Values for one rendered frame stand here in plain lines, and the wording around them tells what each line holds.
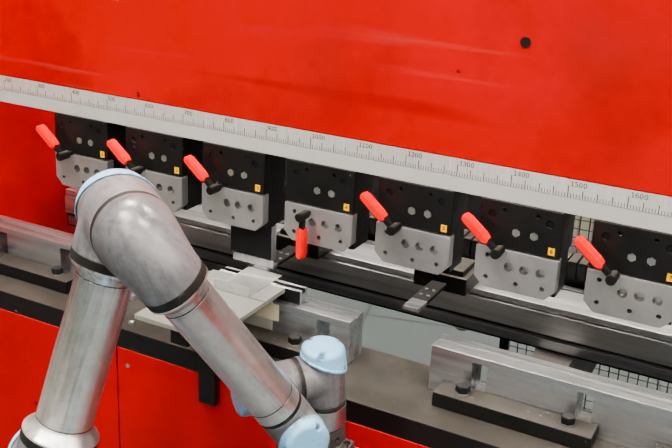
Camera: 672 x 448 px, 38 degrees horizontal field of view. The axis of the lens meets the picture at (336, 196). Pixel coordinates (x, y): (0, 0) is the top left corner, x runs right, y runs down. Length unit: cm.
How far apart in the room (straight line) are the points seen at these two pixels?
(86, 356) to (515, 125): 79
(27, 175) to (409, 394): 129
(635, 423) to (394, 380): 46
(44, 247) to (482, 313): 104
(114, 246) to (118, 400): 98
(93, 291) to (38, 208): 138
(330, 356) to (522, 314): 62
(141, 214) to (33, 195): 148
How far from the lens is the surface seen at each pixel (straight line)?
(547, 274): 173
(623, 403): 181
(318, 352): 159
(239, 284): 202
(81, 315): 143
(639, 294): 172
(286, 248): 220
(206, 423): 210
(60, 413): 149
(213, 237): 240
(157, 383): 213
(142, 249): 127
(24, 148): 270
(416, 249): 180
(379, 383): 193
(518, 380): 185
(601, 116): 163
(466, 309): 213
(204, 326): 133
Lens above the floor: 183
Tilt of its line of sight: 19 degrees down
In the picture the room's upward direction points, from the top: 3 degrees clockwise
